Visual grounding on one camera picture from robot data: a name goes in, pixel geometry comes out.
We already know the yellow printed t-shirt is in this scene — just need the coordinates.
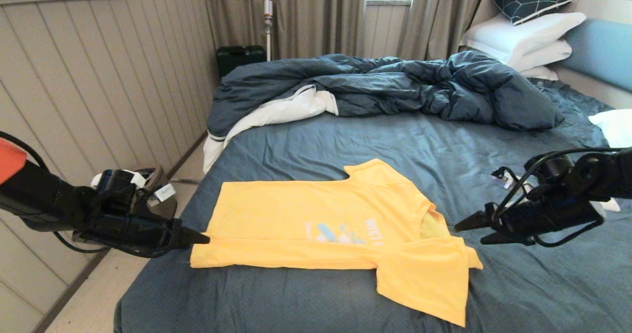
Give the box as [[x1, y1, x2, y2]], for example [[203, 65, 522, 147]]
[[190, 159, 483, 328]]

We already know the brown trash bin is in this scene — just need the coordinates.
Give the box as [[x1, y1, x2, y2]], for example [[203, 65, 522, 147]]
[[131, 166, 178, 221]]

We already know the dark blue bed sheet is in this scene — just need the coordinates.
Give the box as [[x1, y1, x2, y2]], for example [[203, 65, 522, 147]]
[[114, 79, 632, 333]]

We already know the dark blue duvet white lining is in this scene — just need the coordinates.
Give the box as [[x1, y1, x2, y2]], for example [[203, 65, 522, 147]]
[[203, 51, 564, 173]]

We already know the blue padded headboard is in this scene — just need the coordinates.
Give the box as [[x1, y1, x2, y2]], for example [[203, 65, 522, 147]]
[[560, 19, 632, 94]]

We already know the dark green hard case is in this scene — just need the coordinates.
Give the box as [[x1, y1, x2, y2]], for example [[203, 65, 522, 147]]
[[216, 45, 267, 79]]

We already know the large white pillow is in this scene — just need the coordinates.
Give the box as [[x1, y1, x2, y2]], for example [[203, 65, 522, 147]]
[[459, 12, 587, 67]]

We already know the beige curtain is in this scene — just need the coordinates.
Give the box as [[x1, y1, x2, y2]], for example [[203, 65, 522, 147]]
[[395, 0, 539, 62], [202, 0, 366, 61]]

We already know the dark geometric patterned cushion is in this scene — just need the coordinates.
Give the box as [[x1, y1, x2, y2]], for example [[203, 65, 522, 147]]
[[487, 0, 571, 26]]

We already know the white stick vacuum cleaner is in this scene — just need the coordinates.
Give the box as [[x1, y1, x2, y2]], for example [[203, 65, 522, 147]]
[[263, 0, 275, 62]]

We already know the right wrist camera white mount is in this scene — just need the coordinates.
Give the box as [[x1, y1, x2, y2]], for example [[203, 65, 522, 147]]
[[490, 166, 536, 195]]

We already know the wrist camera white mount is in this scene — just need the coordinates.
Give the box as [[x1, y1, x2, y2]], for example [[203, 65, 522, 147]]
[[91, 170, 177, 205], [490, 166, 536, 195]]

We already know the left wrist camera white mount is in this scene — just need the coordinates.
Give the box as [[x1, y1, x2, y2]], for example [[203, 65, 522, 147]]
[[91, 170, 177, 205]]

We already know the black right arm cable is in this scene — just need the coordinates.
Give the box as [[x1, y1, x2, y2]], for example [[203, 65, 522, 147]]
[[496, 148, 632, 247]]

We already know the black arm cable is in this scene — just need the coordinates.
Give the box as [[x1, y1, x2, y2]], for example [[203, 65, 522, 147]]
[[0, 131, 149, 258], [496, 148, 632, 247]]

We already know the beige headboard frame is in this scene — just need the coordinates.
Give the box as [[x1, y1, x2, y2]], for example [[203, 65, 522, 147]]
[[469, 0, 632, 110]]

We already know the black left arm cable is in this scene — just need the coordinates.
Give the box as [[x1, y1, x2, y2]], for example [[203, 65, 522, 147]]
[[0, 131, 149, 258]]

